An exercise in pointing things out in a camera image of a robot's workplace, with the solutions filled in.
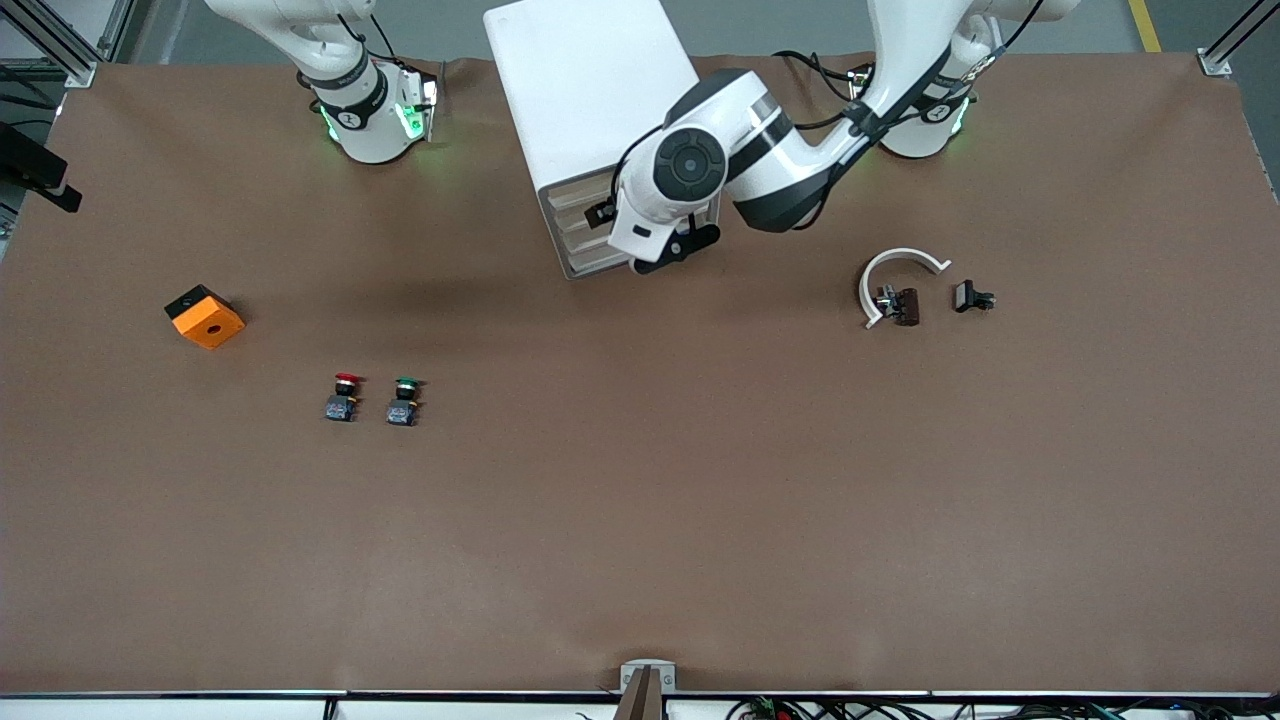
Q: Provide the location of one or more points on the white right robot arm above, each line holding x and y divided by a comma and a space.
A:
360, 120

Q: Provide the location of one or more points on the orange button box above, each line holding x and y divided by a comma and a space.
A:
207, 318

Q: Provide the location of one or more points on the white drawer cabinet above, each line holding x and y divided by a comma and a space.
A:
580, 90

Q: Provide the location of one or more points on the white table edge rail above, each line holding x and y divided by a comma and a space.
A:
200, 705

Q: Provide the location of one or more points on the green push button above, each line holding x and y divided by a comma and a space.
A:
404, 400

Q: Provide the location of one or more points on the translucent white drawer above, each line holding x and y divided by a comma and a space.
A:
582, 217
590, 240
580, 190
598, 262

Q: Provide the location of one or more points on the red push button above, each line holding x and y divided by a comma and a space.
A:
343, 396

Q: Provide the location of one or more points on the brown table mat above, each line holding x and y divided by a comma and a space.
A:
600, 520

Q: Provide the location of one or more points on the brown pole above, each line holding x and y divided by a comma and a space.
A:
642, 700

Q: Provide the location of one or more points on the white curved pipe clamp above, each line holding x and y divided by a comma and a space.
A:
905, 254

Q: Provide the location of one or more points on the brown cylindrical part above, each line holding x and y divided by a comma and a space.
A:
909, 306

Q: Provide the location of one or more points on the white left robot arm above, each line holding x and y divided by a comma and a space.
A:
780, 170

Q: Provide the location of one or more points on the grey metal bracket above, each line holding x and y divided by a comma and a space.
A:
648, 668

